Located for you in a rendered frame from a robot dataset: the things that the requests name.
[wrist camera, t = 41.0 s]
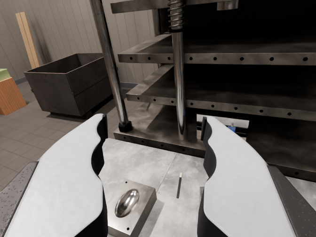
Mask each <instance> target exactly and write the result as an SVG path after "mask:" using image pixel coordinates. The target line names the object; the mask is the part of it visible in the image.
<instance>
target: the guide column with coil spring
mask: <svg viewBox="0 0 316 237"><path fill-rule="evenodd" d="M174 1H178V0H170V2H174ZM179 6H183V3H182V2H180V3H176V4H173V5H170V8H175V7H179ZM182 11H183V8H181V9H177V10H172V11H170V14H175V13H179V12H182ZM181 17H183V14H181V15H177V16H172V17H171V20H174V19H178V18H181ZM181 23H183V20H180V21H176V22H171V25H176V24H181ZM181 28H183V25H181V26H177V27H172V28H171V29H181ZM172 44H173V59H174V80H175V94H176V108H177V123H178V138H179V139H180V140H185V139H187V112H186V85H185V58H184V32H176V33H172Z"/></svg>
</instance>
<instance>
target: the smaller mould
mask: <svg viewBox="0 0 316 237"><path fill-rule="evenodd" d="M156 200H157V195H156V189H155V188H153V187H150V186H147V185H144V184H141V183H137V182H134V181H131V180H128V179H124V181H123V182H122V183H121V185H120V186H119V188H118V189H117V190H116V192H115V193H114V195H113V196H112V197H111V199H110V200H109V202H108V203H107V211H108V234H110V235H112V236H114V237H138V236H139V234H140V232H141V230H142V228H143V226H144V224H145V222H146V220H147V218H148V216H149V214H150V212H151V210H152V208H153V206H154V204H155V202H156Z"/></svg>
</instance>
